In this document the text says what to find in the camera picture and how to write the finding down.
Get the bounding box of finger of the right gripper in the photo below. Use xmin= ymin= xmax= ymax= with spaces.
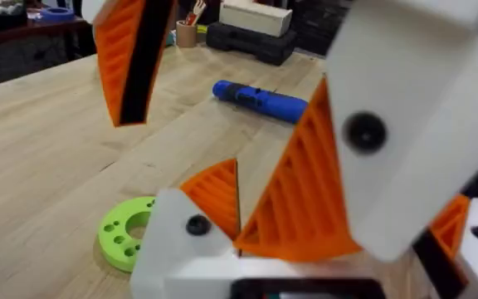
xmin=233 ymin=0 xmax=478 ymax=264
xmin=92 ymin=0 xmax=178 ymax=128

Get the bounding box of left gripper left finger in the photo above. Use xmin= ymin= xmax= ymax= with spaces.
xmin=129 ymin=159 xmax=242 ymax=299

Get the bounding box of blue electric screwdriver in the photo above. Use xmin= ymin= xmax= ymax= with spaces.
xmin=211 ymin=79 xmax=310 ymax=125

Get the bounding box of green disc with holes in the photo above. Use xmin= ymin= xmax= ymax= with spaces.
xmin=96 ymin=195 xmax=158 ymax=274

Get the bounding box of paper cup with tools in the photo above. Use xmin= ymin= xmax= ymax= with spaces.
xmin=174 ymin=0 xmax=207 ymax=49

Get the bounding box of blue tape roll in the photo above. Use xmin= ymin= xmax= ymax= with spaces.
xmin=39 ymin=6 xmax=76 ymax=24

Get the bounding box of dark side table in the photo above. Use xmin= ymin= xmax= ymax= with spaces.
xmin=0 ymin=15 xmax=97 ymax=91

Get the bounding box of black case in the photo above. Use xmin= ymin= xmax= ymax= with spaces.
xmin=205 ymin=21 xmax=299 ymax=67

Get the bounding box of white box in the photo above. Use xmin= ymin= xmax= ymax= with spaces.
xmin=218 ymin=0 xmax=294 ymax=39

